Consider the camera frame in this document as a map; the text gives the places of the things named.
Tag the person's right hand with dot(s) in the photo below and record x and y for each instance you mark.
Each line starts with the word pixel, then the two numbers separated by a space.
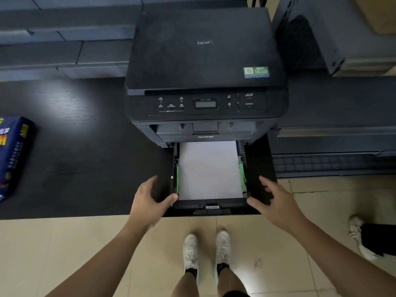
pixel 281 207

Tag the person's left hand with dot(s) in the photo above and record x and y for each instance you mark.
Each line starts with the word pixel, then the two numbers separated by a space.
pixel 145 207

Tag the person's left thumb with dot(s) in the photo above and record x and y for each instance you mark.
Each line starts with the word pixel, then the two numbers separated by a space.
pixel 169 201

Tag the person's right thumb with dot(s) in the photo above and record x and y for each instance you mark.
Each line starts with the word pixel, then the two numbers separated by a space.
pixel 255 204

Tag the black printer paper tray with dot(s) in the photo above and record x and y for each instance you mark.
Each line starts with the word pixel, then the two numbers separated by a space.
pixel 173 170

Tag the person's left forearm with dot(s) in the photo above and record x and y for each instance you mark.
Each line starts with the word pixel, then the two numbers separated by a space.
pixel 102 262

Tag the person's right forearm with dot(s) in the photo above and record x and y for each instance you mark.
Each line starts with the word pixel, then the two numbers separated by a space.
pixel 340 259

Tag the stack of white paper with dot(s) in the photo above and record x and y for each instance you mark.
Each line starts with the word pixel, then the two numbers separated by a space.
pixel 210 170

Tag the person's left white shoe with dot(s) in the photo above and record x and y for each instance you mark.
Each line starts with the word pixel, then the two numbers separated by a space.
pixel 190 250

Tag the person's white shoe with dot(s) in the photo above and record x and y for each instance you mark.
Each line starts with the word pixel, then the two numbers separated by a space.
pixel 355 228
pixel 190 250
pixel 222 247

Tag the person's right white shoe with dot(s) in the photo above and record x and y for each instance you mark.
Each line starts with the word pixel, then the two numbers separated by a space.
pixel 222 247

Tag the person's right leg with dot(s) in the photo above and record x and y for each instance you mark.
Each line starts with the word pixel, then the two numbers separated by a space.
pixel 230 283

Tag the person's leg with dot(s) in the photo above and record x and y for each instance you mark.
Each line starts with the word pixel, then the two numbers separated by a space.
pixel 379 239
pixel 185 286
pixel 230 283

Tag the person's left leg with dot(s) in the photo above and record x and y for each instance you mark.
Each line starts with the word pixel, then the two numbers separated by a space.
pixel 185 286

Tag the green white sticker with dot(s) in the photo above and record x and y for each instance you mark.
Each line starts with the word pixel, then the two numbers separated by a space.
pixel 256 72

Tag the black multifunction printer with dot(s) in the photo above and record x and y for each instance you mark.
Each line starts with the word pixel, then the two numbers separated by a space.
pixel 201 52

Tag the blue paper ream package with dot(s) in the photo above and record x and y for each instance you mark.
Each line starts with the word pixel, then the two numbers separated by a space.
pixel 14 151

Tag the grey perforated metal cabinet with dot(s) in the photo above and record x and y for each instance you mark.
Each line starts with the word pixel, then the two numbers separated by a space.
pixel 321 33

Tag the stack of grey boxes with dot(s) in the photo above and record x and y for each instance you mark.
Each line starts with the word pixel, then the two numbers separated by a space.
pixel 62 37

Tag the brown cardboard box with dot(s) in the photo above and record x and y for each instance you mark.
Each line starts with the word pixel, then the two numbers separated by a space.
pixel 379 13

